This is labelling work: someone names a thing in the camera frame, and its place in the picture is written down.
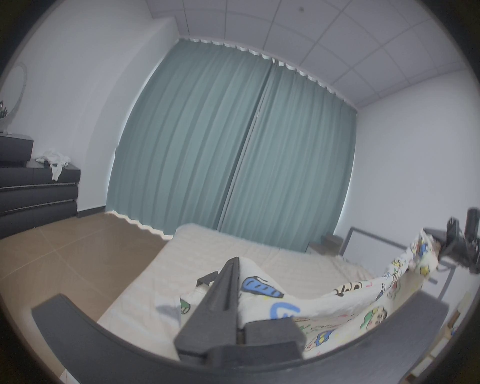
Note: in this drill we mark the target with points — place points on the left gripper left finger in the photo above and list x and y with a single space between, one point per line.
213 322

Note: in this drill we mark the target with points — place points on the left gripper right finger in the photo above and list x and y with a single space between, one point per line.
270 333

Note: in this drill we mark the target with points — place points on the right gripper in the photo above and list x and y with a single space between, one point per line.
455 251

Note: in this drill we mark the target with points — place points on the white printed pyjama top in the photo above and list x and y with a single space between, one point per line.
330 311

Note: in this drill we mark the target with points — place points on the bed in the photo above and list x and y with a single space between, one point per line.
157 277

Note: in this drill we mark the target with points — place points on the grey bedside table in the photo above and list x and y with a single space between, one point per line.
326 245

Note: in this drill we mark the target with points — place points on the black chest of drawers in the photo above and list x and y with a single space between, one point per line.
37 202

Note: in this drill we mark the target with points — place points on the white garment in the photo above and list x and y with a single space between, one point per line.
52 157

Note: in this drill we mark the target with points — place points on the black dressing table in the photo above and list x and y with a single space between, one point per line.
15 148

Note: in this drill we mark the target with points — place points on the round white-framed mirror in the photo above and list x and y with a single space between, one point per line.
15 93

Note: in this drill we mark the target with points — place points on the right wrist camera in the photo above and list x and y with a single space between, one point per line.
452 225

